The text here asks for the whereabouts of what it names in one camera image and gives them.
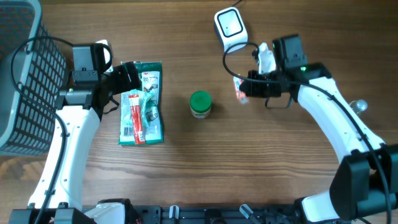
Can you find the yellow liquid bottle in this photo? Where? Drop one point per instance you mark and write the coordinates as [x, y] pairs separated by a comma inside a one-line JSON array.
[[359, 106]]

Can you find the grey mesh basket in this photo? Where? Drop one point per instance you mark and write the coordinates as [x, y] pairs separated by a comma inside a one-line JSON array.
[[33, 69]]

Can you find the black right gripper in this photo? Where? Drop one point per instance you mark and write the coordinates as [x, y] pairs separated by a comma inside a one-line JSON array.
[[252, 90]]

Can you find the white barcode scanner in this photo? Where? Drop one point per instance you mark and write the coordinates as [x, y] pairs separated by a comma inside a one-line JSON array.
[[230, 29]]

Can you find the red tissue pack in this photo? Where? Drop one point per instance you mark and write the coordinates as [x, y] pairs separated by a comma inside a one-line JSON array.
[[241, 96]]

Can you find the red stick packet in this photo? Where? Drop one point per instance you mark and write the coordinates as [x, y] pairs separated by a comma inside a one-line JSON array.
[[136, 119]]

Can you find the green lid jar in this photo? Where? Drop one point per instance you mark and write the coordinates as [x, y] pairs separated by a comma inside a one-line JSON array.
[[200, 104]]

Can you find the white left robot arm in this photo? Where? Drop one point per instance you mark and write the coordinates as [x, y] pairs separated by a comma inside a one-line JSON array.
[[78, 111]]

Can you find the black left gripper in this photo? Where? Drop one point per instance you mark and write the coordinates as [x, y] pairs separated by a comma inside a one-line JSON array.
[[120, 71]]

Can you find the green 3M package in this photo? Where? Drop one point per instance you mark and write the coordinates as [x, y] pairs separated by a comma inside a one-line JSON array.
[[150, 74]]

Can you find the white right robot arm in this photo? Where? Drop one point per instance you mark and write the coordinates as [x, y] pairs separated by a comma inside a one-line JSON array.
[[365, 182]]

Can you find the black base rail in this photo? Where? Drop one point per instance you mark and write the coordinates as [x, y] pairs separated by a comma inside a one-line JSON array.
[[278, 214]]

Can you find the teal plastic packet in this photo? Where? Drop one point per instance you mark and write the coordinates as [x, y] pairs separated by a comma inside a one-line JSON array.
[[144, 99]]

